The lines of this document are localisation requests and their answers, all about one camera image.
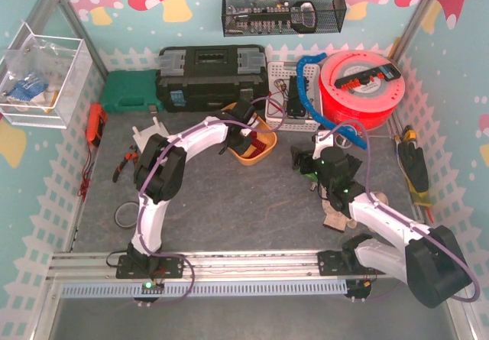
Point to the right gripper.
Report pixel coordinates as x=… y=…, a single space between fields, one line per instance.
x=302 y=160

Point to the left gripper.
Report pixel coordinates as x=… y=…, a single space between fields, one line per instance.
x=237 y=138

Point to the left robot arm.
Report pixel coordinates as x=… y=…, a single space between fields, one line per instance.
x=159 y=173

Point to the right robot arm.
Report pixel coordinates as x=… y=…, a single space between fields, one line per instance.
x=428 y=260

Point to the orange plastic bin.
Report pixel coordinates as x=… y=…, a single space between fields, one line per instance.
x=270 y=139

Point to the black ribbed block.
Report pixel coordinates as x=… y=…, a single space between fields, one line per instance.
x=353 y=166

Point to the beige work glove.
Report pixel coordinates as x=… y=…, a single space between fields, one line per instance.
x=333 y=219

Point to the white perforated basket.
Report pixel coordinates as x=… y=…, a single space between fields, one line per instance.
x=279 y=74

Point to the black toolbox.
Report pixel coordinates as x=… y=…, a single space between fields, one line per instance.
x=207 y=78

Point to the orange filament spool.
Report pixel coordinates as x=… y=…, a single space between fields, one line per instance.
x=371 y=104

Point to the orange black pliers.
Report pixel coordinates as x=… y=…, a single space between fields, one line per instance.
x=132 y=156

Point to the black yellow work glove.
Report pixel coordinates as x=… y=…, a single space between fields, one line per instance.
x=413 y=165

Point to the green tool case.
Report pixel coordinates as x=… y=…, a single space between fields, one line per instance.
x=131 y=91

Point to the black terminal strip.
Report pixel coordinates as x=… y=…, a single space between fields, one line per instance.
x=387 y=72

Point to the brown tape roll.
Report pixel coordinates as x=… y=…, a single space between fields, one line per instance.
x=125 y=215

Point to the orange multimeter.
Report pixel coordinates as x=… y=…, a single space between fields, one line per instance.
x=95 y=125

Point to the clear acrylic box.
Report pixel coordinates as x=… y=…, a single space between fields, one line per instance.
x=64 y=62

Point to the blue white glove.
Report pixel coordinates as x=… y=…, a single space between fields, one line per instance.
x=29 y=89

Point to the black metal bracket plate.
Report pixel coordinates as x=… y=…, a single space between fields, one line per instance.
x=295 y=108

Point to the aluminium front rail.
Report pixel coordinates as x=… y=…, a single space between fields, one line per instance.
x=211 y=265

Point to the black wire mesh basket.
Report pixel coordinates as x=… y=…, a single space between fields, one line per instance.
x=282 y=17

